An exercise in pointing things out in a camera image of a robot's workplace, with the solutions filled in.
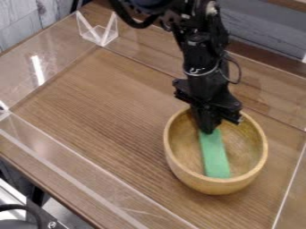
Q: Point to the green rectangular block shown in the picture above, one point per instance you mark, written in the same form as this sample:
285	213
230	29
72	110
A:
214	157

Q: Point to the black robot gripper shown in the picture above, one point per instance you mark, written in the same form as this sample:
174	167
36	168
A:
205	91

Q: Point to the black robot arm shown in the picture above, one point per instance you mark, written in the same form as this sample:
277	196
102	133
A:
194	21

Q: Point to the brown wooden bowl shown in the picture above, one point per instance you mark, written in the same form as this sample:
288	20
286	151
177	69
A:
246	148

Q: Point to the clear acrylic tray wall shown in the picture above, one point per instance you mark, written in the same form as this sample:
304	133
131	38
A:
96	132

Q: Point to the black metal bracket with screw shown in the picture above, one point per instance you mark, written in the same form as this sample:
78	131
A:
48	220

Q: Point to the clear acrylic corner bracket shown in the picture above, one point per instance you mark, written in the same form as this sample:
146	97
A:
98	34

